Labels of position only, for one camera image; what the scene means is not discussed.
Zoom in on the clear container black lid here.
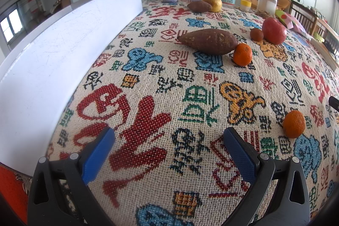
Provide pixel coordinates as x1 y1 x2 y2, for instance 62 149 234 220
256 0 278 16

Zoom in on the small sweet potato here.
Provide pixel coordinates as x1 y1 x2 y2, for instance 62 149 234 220
188 1 213 13

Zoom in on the dark wooden chair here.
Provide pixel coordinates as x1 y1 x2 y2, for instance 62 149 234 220
289 0 318 31

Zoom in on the red apple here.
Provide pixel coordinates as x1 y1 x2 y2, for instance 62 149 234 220
262 17 288 45

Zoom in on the white board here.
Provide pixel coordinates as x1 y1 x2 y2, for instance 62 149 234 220
0 0 143 171

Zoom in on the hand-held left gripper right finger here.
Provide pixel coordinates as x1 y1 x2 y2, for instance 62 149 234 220
223 127 311 226

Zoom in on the wooden armchair orange seat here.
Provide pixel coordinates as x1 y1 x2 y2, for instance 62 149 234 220
242 0 290 12

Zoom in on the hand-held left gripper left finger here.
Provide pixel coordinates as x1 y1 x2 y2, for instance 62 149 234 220
27 127 116 226

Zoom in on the wooden side table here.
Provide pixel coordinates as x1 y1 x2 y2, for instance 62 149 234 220
304 17 339 70

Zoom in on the wrinkled yellow apple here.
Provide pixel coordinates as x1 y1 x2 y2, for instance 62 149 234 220
203 0 223 13

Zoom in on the pink and green box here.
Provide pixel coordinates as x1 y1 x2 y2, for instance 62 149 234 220
275 10 302 31

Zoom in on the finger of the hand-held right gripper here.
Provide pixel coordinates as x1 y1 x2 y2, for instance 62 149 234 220
328 96 339 112

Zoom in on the printed woven tablecloth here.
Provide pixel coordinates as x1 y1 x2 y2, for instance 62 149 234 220
0 0 339 226

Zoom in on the small brown round fruit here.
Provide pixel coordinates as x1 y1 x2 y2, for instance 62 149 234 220
250 28 264 41

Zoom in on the large sweet potato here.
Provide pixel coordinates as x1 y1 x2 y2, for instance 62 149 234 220
177 28 239 56

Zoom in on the tangerine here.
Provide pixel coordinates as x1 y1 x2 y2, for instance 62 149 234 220
282 110 307 139
232 43 253 67

